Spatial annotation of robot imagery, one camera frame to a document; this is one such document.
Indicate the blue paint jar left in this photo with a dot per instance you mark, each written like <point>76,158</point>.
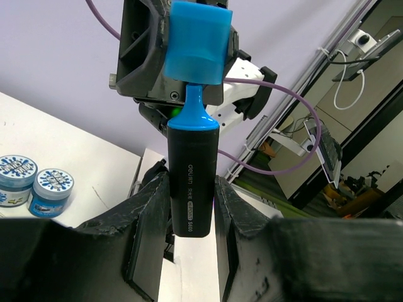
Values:
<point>17,177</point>

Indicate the blue paint jar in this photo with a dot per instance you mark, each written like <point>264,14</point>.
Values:
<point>50,193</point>
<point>17,177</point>

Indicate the blue paint jar right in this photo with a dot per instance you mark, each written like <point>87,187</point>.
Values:
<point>50,193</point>

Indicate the blue highlighter cap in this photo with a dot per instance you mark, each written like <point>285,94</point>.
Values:
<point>197,43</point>

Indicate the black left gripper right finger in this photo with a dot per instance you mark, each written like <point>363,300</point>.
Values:
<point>303,259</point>

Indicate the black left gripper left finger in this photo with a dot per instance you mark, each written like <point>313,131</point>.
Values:
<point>116,256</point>

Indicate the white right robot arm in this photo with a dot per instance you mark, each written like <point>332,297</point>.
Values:
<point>229,103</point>

